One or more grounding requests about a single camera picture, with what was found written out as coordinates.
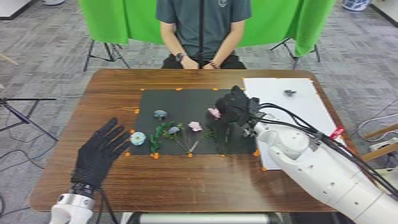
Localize pink flower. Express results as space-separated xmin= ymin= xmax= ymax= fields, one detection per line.
xmin=186 ymin=120 xmax=205 ymax=154
xmin=205 ymin=106 xmax=223 ymax=120

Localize pale grey bar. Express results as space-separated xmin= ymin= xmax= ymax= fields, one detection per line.
xmin=118 ymin=212 xmax=287 ymax=224

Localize black cable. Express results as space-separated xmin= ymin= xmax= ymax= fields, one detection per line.
xmin=257 ymin=102 xmax=398 ymax=201

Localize white sheet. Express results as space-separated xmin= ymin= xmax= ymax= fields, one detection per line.
xmin=241 ymin=77 xmax=349 ymax=171

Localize person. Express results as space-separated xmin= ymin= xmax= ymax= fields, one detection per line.
xmin=154 ymin=0 xmax=253 ymax=71

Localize dark mat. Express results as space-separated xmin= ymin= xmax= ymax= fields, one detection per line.
xmin=127 ymin=88 xmax=261 ymax=157

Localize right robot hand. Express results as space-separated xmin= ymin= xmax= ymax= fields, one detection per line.
xmin=213 ymin=85 xmax=266 ymax=128

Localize green sprig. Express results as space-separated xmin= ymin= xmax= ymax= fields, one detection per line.
xmin=200 ymin=129 xmax=220 ymax=142
xmin=145 ymin=120 xmax=177 ymax=155

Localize black tripod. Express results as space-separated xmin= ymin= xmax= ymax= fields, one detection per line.
xmin=0 ymin=96 xmax=62 ymax=143

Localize black cloth stand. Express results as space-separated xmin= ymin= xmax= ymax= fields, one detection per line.
xmin=81 ymin=39 xmax=133 ymax=73
xmin=268 ymin=35 xmax=323 ymax=71

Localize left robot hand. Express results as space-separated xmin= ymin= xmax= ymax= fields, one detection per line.
xmin=69 ymin=117 xmax=133 ymax=190

